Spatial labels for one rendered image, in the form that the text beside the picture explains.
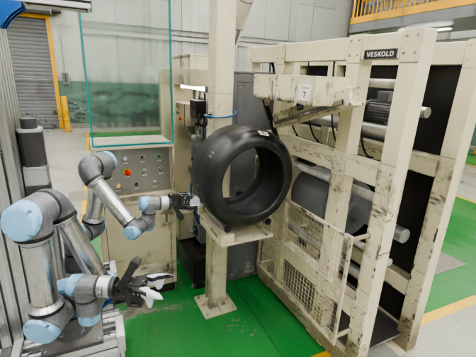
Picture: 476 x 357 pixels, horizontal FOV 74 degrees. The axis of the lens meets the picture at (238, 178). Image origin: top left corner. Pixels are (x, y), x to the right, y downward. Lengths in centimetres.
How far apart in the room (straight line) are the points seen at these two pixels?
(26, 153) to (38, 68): 960
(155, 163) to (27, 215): 140
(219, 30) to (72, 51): 905
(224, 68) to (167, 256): 153
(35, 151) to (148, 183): 112
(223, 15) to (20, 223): 152
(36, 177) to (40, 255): 40
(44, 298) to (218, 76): 146
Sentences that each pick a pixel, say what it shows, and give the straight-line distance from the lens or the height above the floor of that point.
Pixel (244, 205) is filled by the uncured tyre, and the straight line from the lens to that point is 215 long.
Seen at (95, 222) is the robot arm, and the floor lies 94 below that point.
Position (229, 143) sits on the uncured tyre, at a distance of 170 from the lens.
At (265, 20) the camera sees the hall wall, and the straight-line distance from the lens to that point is 1258.
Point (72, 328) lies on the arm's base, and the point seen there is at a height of 77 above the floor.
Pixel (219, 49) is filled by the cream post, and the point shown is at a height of 191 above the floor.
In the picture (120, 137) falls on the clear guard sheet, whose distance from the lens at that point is 233.
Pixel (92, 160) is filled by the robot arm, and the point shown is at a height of 133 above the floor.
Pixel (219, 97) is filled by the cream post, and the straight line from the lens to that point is 206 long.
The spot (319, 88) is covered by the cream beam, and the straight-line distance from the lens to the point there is 167.
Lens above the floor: 177
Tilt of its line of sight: 18 degrees down
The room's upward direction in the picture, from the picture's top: 3 degrees clockwise
